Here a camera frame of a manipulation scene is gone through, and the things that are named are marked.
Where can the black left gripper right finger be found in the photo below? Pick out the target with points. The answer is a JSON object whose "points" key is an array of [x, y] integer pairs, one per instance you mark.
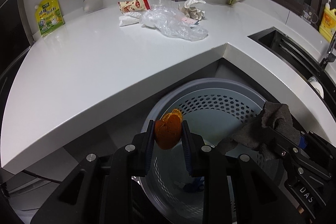
{"points": [[192, 147]]}

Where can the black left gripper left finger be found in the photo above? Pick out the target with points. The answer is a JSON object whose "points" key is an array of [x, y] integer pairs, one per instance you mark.
{"points": [[145, 141]]}

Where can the dark grey rag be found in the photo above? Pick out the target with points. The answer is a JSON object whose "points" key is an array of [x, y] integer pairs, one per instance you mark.
{"points": [[252, 135]]}

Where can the clear plastic bag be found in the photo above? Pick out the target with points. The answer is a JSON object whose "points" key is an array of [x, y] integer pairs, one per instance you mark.
{"points": [[169, 21]]}

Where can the patterned paper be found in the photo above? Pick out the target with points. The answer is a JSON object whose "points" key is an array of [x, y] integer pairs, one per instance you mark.
{"points": [[191, 11]]}

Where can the red white snack wrapper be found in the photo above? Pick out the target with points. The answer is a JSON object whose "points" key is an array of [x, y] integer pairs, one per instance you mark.
{"points": [[134, 5]]}

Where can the white tissue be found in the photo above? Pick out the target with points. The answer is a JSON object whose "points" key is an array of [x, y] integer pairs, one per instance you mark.
{"points": [[130, 18]]}

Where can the black kitchen sink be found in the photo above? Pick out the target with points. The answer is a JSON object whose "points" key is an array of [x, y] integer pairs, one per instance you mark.
{"points": [[290, 52]]}

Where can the white bowl in sink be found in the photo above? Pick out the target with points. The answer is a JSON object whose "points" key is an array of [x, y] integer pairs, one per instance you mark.
{"points": [[317, 86]]}

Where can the steel faucet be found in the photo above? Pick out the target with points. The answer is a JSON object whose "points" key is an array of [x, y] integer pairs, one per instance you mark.
{"points": [[329, 57]]}

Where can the yellow dish soap bottle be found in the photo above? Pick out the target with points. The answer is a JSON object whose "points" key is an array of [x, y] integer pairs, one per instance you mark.
{"points": [[328, 22]]}

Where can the clear glass mug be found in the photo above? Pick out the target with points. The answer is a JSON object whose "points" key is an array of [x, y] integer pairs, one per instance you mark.
{"points": [[309, 15]]}

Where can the yellow green seasoning pouch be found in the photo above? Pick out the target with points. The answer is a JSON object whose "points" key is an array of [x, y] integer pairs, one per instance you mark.
{"points": [[48, 16]]}

